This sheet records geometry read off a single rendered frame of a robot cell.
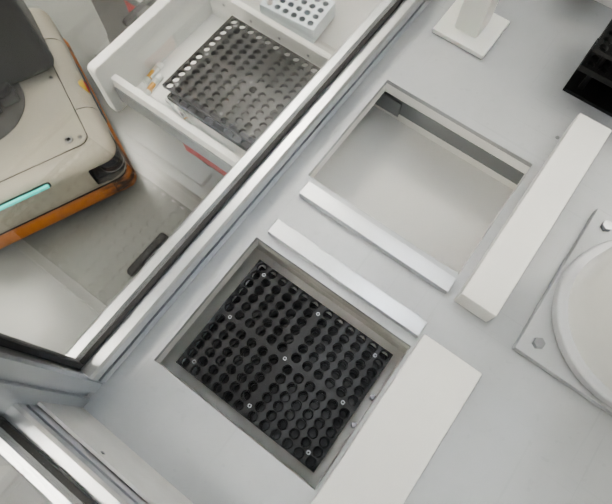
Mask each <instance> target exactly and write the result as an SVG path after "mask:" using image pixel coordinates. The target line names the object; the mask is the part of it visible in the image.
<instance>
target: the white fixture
mask: <svg viewBox="0 0 612 504"><path fill-rule="evenodd" d="M498 2H499V0H456V1H455V2H454V3H453V5H452V6H451V7H450V8H449V9H448V11H447V12H446V13H445V14H444V15H443V17H442V18H441V19H440V20H439V21H438V23H437V24H436V25H435V26H434V27H433V29H432V32H433V33H435V34H436V35H438V36H440V37H442V38H444V39H445V40H447V41H449V42H451V43H453V44H454V45H456V46H458V47H460V48H462V49H464V50H465V51H467V52H469V53H471V54H473V55H474V56H476V57H478V58H480V59H483V57H484V56H485V55H486V54H487V52H488V51H489V50H490V48H491V47H492V46H493V44H494V43H495V42H496V41H497V39H498V38H499V37H500V35H501V34H502V33H503V31H504V30H505V29H506V28H507V26H508V25H509V23H510V21H509V20H507V19H505V18H503V17H501V16H499V15H497V14H495V13H494V11H495V8H496V6H497V4H498Z"/></svg>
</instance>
